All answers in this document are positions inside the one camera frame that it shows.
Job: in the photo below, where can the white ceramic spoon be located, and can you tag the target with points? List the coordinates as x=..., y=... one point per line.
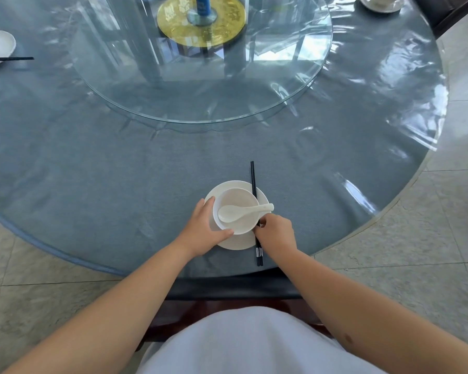
x=230, y=213

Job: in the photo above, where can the clear plastic table cover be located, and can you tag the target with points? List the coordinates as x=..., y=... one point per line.
x=374, y=93

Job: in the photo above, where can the round glass turntable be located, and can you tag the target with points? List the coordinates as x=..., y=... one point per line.
x=202, y=85

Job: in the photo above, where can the blue bottle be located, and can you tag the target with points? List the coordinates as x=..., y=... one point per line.
x=202, y=7

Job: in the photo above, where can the blue-grey tablecloth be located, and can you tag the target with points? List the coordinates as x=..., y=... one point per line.
x=101, y=171

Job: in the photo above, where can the person's right hand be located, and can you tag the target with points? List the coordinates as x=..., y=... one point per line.
x=277, y=237

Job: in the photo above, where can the person's white shirt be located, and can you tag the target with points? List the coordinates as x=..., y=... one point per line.
x=257, y=342

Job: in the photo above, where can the person's left forearm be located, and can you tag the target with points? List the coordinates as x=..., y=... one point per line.
x=109, y=311

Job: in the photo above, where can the white ceramic saucer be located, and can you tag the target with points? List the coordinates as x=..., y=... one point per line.
x=378, y=8

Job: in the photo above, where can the white ceramic plate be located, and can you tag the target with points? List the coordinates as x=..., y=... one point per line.
x=4, y=44
x=238, y=242

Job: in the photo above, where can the person's left thumb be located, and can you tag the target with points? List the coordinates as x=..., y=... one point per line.
x=223, y=233

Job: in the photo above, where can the dark wooden chair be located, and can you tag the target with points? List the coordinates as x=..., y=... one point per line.
x=234, y=288
x=444, y=11

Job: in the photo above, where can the gold round disc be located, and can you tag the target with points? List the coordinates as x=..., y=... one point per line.
x=226, y=23

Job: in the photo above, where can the person's right forearm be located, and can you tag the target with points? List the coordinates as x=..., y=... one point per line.
x=374, y=315

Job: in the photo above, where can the white ceramic bowl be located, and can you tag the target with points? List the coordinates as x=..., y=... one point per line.
x=236, y=198

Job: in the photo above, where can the black chopstick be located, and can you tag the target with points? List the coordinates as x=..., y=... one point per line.
x=254, y=190
x=252, y=179
x=11, y=58

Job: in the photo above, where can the person's right thumb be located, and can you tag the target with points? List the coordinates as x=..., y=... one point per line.
x=268, y=219

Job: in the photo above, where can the person's left hand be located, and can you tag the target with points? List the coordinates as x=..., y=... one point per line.
x=197, y=235

